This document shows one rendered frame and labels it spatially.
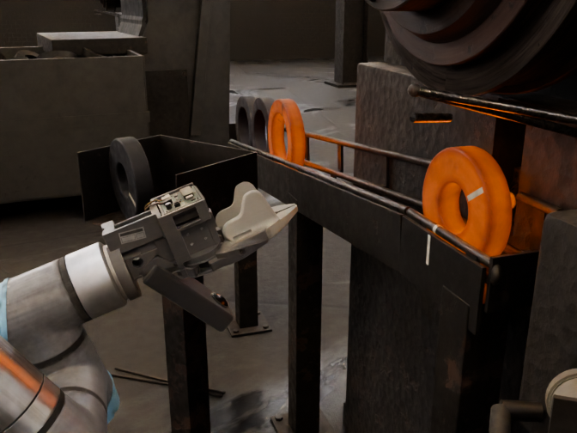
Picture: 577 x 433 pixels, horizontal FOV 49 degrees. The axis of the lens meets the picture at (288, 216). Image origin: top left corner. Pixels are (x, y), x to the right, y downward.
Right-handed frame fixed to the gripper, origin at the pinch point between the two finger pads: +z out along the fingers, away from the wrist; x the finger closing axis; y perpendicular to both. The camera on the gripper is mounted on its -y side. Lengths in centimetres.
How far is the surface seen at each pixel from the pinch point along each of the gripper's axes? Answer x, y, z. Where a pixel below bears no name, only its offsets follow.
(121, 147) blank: 48, 4, -15
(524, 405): -23.2, -18.5, 11.7
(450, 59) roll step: -3.5, 11.2, 22.3
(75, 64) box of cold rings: 236, 3, -22
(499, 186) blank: -6.4, -4.4, 23.6
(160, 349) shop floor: 104, -69, -29
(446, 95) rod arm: -10.2, 9.9, 17.3
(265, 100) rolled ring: 87, -7, 21
